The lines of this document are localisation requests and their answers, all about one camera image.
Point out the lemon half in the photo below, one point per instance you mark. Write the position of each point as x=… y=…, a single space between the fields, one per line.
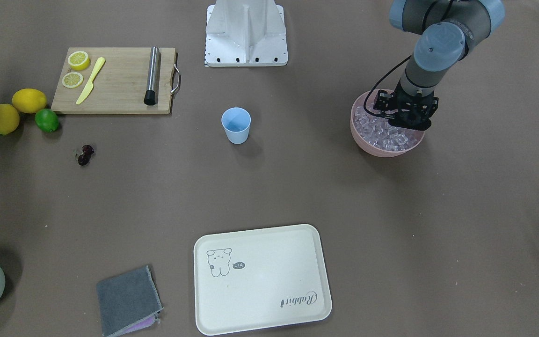
x=72 y=80
x=79 y=60

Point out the lemon half lower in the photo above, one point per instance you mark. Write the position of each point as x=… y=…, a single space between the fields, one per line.
x=72 y=80

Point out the wooden cutting board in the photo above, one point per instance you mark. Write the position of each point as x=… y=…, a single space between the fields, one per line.
x=120 y=86

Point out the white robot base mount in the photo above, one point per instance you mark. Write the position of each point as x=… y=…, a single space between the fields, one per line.
x=245 y=33

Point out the lemon half upper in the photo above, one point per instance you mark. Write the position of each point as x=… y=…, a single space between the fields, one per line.
x=79 y=60

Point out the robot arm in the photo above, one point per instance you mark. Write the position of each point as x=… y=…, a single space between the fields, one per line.
x=448 y=31

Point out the green lime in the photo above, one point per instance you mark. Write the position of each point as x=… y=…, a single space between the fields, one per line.
x=47 y=120

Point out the cream serving tray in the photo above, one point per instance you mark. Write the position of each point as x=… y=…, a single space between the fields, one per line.
x=260 y=278

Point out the pink bowl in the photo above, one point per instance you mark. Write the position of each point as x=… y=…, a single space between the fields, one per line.
x=382 y=145

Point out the yellow lemon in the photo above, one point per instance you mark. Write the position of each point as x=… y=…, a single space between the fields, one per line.
x=9 y=119
x=29 y=100

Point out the dark red cherries pair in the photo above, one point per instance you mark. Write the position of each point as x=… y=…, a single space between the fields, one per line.
x=83 y=155

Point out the clear ice cubes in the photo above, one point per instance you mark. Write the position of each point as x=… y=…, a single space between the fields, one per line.
x=382 y=133

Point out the yellow plastic knife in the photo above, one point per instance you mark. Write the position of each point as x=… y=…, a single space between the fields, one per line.
x=89 y=86

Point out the light blue plastic cup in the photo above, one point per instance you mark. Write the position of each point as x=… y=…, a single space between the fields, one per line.
x=236 y=123

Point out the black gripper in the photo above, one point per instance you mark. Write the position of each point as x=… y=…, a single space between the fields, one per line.
x=383 y=103

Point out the grey folded cloth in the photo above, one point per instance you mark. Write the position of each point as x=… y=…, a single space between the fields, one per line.
x=128 y=302

